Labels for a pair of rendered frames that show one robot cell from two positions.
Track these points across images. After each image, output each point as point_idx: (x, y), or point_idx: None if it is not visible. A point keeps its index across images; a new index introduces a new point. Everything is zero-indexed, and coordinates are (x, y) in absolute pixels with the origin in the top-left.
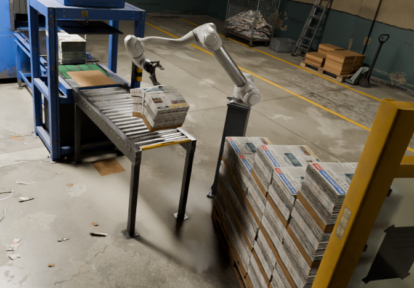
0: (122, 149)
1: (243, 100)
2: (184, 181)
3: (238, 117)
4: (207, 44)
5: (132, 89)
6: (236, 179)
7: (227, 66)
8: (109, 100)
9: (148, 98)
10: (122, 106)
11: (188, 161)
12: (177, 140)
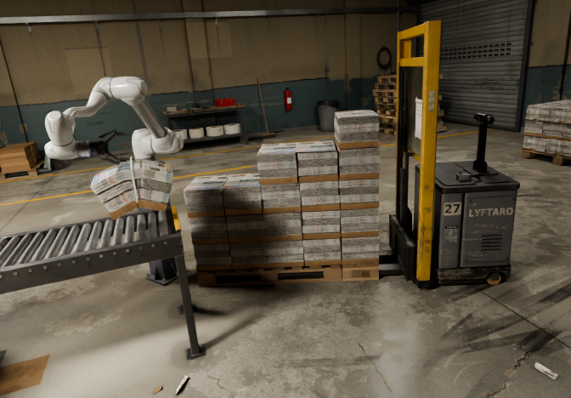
0: (145, 258)
1: (170, 149)
2: None
3: None
4: (144, 93)
5: (98, 183)
6: (234, 210)
7: (153, 116)
8: None
9: (144, 172)
10: (31, 246)
11: None
12: (174, 211)
